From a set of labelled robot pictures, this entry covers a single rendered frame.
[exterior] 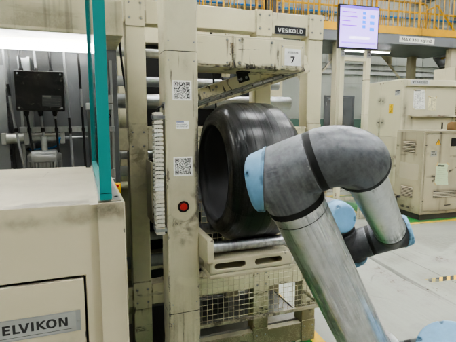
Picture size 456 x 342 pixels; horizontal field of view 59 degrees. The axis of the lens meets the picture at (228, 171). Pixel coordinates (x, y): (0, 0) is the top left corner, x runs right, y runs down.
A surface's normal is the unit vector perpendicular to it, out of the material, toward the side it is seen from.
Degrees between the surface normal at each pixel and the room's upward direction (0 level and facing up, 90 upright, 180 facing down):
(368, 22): 90
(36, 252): 90
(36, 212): 90
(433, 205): 90
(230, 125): 56
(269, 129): 51
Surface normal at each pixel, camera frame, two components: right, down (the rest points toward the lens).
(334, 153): -0.07, -0.06
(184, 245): 0.34, 0.12
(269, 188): -0.20, 0.37
